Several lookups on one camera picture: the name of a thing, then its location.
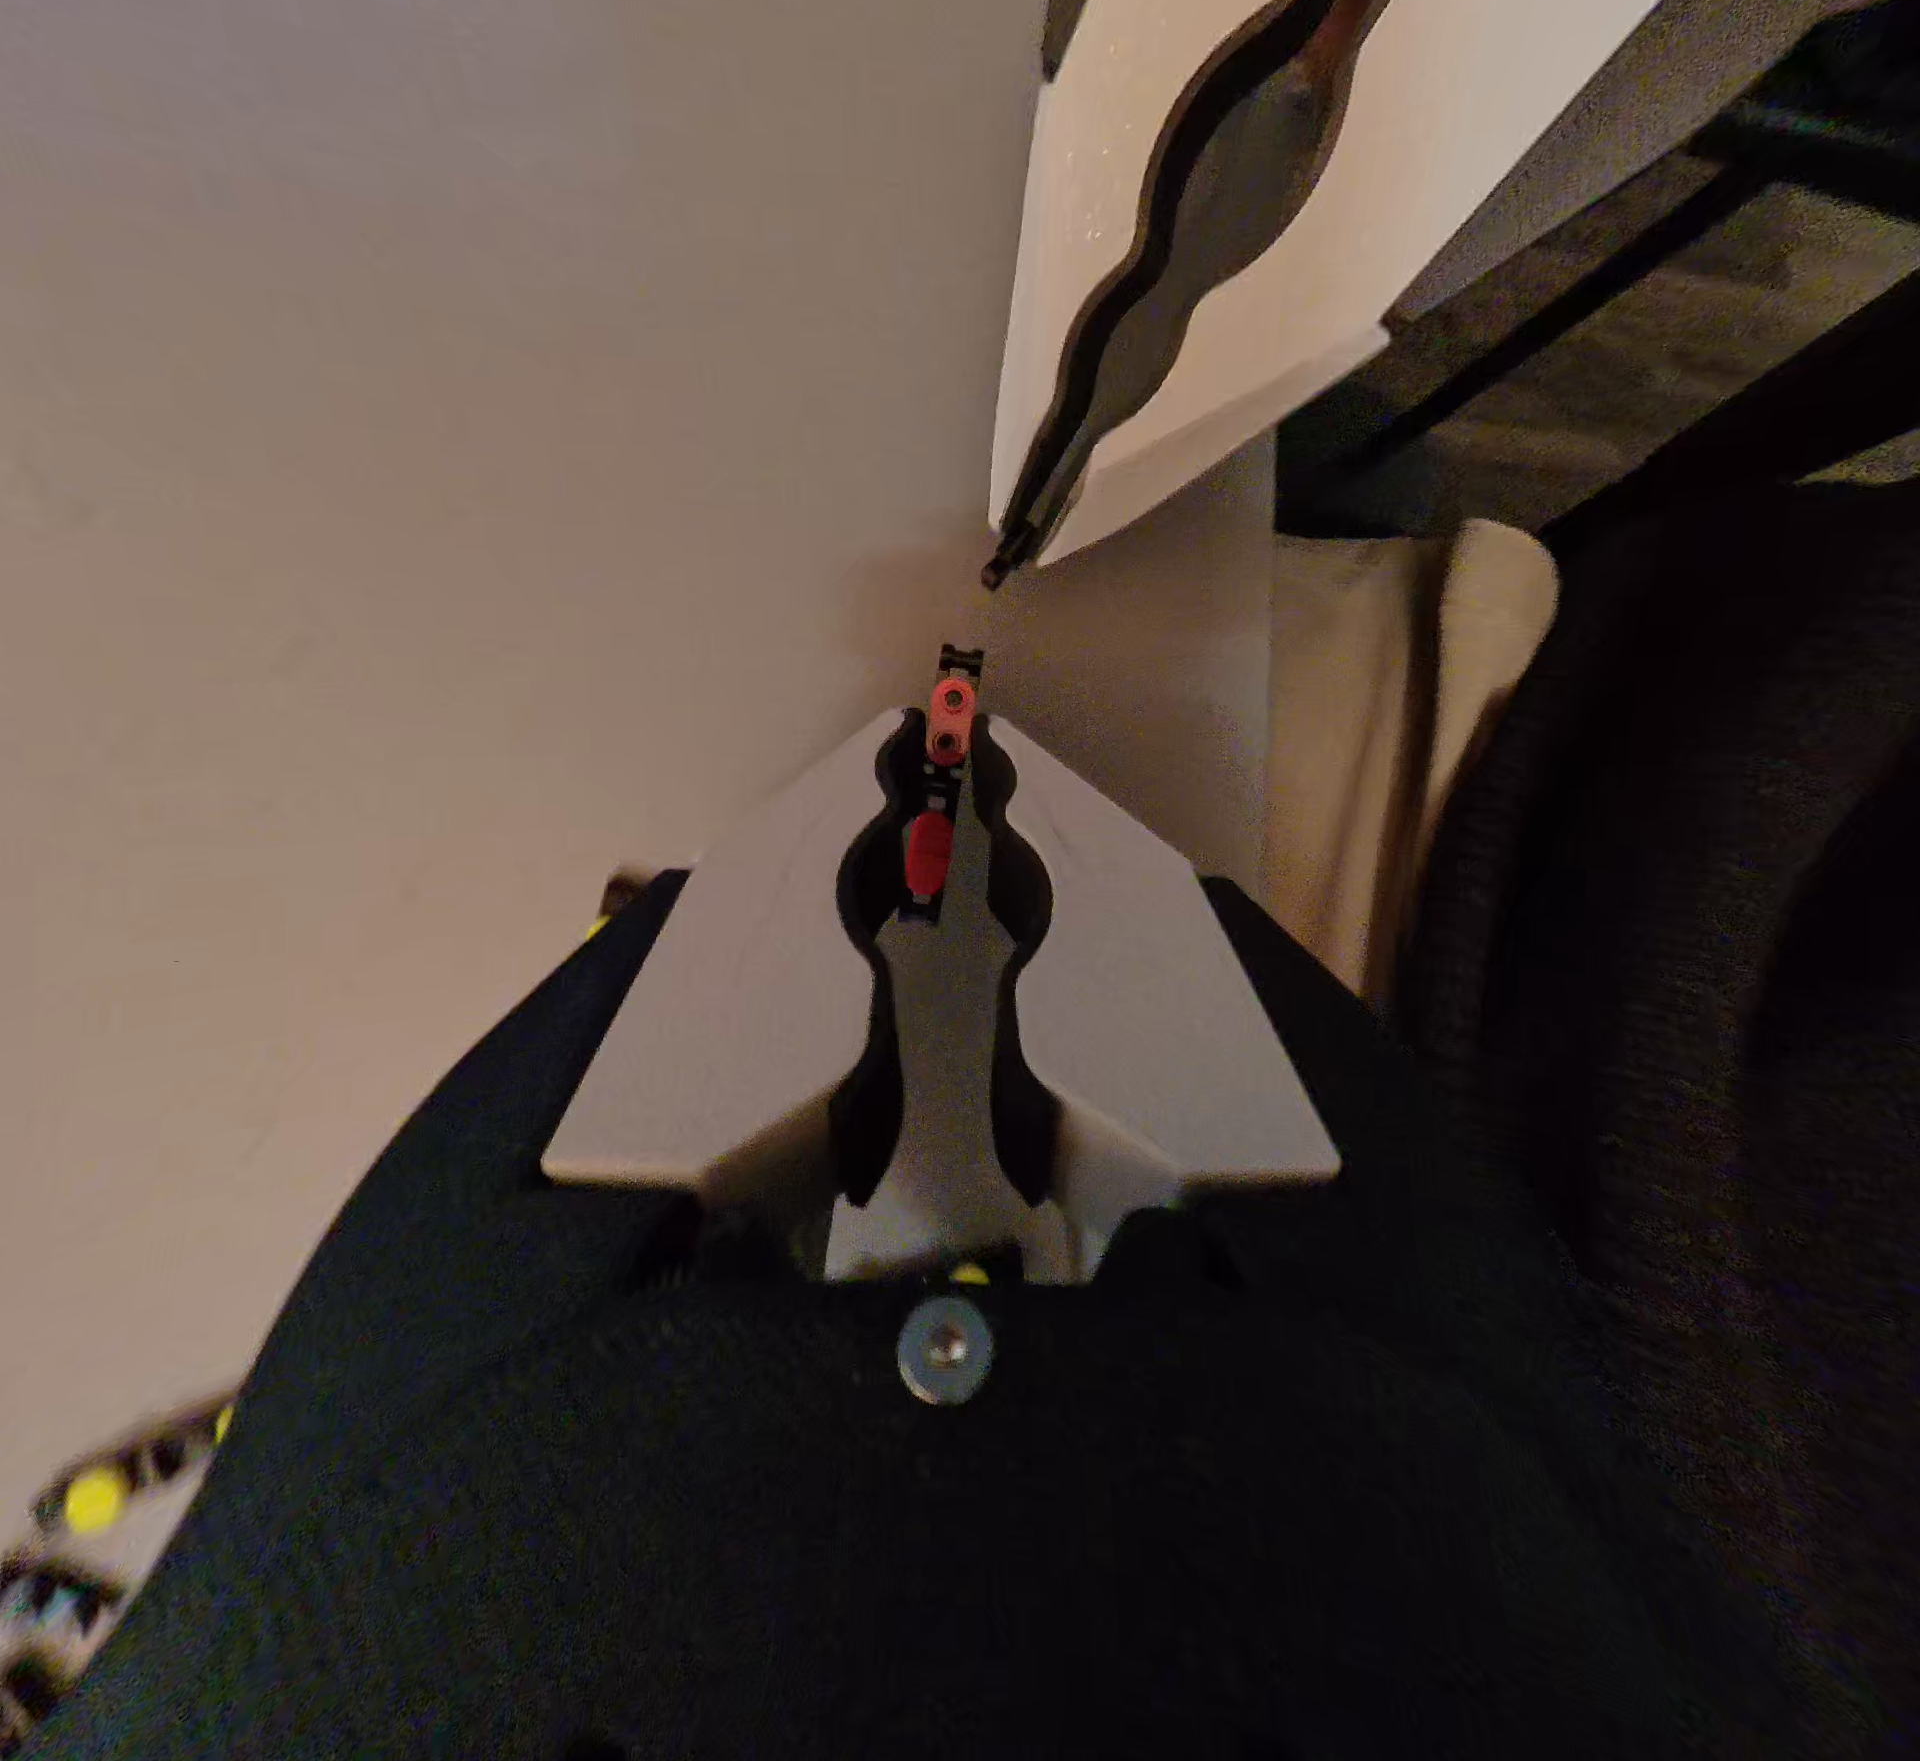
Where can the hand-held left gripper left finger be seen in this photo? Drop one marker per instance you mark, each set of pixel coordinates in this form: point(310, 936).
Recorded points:
point(721, 1029)

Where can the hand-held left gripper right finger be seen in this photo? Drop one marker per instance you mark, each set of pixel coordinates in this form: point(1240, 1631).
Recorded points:
point(1163, 1029)

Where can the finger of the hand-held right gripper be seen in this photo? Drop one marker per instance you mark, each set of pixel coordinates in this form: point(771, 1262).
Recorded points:
point(1097, 141)
point(1438, 141)

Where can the black red lego leg assembly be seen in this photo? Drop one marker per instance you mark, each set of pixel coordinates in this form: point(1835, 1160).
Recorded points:
point(929, 852)

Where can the black yellow lego spider model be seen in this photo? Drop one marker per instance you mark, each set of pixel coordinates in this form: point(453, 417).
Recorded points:
point(91, 1498)

